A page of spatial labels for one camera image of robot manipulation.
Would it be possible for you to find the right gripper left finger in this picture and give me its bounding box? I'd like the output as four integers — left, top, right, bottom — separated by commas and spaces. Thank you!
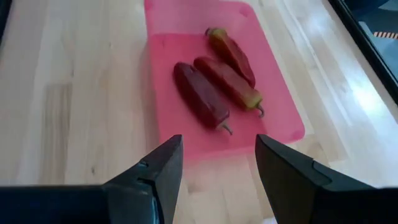
0, 134, 184, 224

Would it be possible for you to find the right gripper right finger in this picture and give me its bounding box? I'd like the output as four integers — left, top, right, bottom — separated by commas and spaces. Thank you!
254, 133, 398, 224

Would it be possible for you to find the red plastic bin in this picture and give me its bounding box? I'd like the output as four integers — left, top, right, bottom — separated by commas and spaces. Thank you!
143, 0, 306, 160

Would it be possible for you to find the dark red chili pepper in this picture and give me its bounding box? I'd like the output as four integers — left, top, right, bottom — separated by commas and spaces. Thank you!
172, 61, 233, 136

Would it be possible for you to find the bright red chili pepper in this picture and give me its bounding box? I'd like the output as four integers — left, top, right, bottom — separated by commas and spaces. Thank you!
193, 55, 266, 118

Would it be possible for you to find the brownish red chili pepper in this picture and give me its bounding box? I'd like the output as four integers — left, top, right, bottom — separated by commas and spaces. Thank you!
204, 27, 257, 88

